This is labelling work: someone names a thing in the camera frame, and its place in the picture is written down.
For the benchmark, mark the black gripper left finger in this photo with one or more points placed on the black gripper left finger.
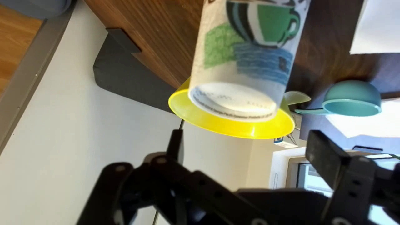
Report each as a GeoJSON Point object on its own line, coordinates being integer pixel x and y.
{"type": "Point", "coordinates": [166, 195]}

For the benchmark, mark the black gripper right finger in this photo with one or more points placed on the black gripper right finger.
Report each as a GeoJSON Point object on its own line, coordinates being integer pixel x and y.
{"type": "Point", "coordinates": [353, 188]}

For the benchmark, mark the printed white paper cup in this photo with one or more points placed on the printed white paper cup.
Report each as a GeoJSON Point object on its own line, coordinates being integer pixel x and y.
{"type": "Point", "coordinates": [245, 63]}

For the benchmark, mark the small white carton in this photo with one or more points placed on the small white carton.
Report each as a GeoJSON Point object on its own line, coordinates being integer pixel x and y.
{"type": "Point", "coordinates": [287, 142]}

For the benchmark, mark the small light green scoop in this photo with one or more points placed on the small light green scoop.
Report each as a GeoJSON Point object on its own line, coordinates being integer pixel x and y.
{"type": "Point", "coordinates": [296, 98]}

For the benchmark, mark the yellow plastic bowl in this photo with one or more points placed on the yellow plastic bowl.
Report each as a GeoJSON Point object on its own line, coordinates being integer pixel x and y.
{"type": "Point", "coordinates": [250, 129]}

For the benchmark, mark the dark grey chair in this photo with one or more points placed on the dark grey chair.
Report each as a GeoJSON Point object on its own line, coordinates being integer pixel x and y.
{"type": "Point", "coordinates": [132, 79]}

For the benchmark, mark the white paper napkin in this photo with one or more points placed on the white paper napkin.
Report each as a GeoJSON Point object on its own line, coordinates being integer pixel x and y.
{"type": "Point", "coordinates": [378, 25]}

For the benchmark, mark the large window with frame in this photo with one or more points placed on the large window with frame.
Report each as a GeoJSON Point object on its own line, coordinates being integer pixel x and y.
{"type": "Point", "coordinates": [303, 177]}

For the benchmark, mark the grey wall baseboard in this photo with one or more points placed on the grey wall baseboard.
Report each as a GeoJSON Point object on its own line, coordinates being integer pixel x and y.
{"type": "Point", "coordinates": [28, 70]}

